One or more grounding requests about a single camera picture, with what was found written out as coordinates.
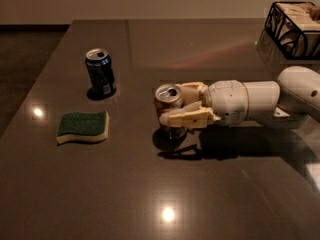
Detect black wire basket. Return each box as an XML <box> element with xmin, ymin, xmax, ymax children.
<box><xmin>265</xmin><ymin>1</ymin><xmax>320</xmax><ymax>60</ymax></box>

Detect blue soda can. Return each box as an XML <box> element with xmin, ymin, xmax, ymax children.
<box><xmin>85</xmin><ymin>48</ymin><xmax>116</xmax><ymax>100</ymax></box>

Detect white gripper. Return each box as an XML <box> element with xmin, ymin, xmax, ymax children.
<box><xmin>159</xmin><ymin>80</ymin><xmax>249</xmax><ymax>130</ymax></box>

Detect white napkins in basket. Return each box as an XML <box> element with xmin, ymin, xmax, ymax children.
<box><xmin>277</xmin><ymin>2</ymin><xmax>320</xmax><ymax>59</ymax></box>

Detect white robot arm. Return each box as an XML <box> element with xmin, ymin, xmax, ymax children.
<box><xmin>155</xmin><ymin>66</ymin><xmax>320</xmax><ymax>130</ymax></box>

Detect green and yellow sponge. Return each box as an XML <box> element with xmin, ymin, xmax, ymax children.
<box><xmin>56</xmin><ymin>111</ymin><xmax>109</xmax><ymax>144</ymax></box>

